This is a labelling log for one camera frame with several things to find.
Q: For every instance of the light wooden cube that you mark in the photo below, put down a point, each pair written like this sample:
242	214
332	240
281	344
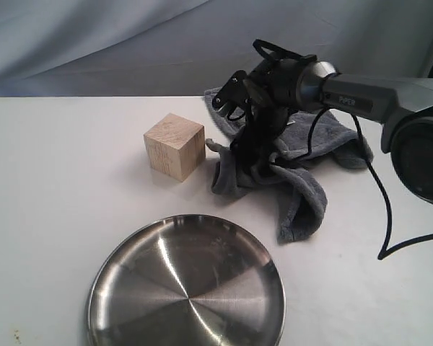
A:
175	146

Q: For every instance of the round stainless steel plate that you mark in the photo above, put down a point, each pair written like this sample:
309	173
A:
187	280

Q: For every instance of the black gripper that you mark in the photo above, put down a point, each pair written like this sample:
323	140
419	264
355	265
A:
281	83

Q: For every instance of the grey fluffy towel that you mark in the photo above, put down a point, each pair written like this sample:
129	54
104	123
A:
304	211

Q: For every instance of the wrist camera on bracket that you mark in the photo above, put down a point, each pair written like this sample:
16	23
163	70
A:
232	100

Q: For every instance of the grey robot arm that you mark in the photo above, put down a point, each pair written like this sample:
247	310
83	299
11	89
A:
403	107

